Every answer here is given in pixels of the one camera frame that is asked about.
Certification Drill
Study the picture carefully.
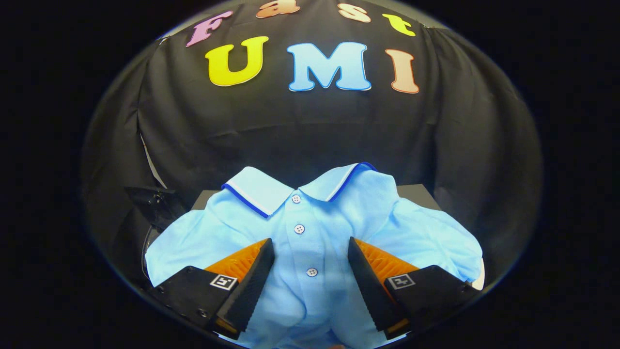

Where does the black backdrop cloth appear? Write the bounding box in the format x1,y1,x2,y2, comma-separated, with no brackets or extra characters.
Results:
81,0,543,291

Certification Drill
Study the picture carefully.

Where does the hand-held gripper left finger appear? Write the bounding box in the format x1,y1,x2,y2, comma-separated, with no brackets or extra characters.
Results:
148,238,276,340

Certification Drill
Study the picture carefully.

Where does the beige cabinet with dark top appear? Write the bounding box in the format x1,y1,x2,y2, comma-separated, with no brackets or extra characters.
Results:
191,183,442,211

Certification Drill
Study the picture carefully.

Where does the light blue polo shirt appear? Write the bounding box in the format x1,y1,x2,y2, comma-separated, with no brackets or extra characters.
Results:
145,161,485,349

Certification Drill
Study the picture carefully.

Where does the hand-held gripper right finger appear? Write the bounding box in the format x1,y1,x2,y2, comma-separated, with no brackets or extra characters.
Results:
347,237,481,340

